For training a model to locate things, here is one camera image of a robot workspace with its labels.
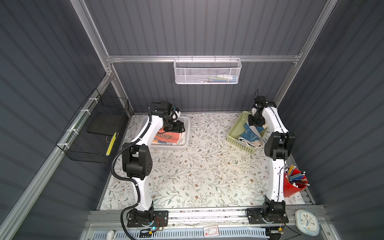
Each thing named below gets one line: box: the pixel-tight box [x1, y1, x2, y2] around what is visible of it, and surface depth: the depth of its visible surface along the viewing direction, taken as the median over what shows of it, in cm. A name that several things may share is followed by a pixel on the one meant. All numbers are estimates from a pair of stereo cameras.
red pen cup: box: [283, 167, 308, 198], surface depth 75 cm
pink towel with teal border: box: [152, 126, 182, 144], surface depth 101 cm
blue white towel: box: [238, 122, 265, 148], surface depth 98 cm
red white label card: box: [203, 225, 219, 238], surface depth 71 cm
